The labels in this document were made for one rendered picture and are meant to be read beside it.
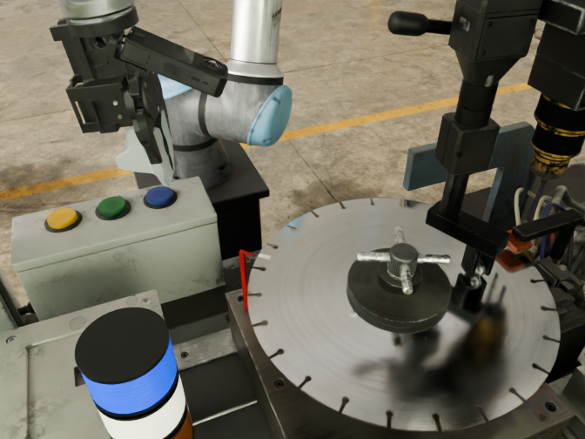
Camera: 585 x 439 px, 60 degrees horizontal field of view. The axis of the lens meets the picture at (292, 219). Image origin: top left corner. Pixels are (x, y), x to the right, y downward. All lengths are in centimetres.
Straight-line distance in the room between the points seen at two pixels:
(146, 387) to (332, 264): 37
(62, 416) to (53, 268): 25
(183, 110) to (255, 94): 15
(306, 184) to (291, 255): 177
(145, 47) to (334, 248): 31
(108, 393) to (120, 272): 53
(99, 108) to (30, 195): 200
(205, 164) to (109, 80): 49
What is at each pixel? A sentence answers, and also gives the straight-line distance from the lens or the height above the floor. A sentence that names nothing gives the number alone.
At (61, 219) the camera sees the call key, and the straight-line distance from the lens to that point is 80.
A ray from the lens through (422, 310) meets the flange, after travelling 55.
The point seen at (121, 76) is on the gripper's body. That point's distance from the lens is 60.
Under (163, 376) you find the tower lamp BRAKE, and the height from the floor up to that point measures 114.
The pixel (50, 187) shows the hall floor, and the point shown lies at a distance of 261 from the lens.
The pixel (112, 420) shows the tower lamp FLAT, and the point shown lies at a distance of 29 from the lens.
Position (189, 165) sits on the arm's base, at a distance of 105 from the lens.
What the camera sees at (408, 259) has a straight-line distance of 53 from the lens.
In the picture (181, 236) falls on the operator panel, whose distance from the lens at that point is 77.
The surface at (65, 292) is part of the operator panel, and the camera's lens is 80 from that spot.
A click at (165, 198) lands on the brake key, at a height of 91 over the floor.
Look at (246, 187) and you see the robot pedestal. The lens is 106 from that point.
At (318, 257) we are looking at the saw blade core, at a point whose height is 95.
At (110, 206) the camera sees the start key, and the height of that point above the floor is 91.
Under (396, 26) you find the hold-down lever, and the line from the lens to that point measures 48.
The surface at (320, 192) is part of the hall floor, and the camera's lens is 231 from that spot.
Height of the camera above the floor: 136
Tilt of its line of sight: 39 degrees down
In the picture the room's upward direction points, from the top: 1 degrees counter-clockwise
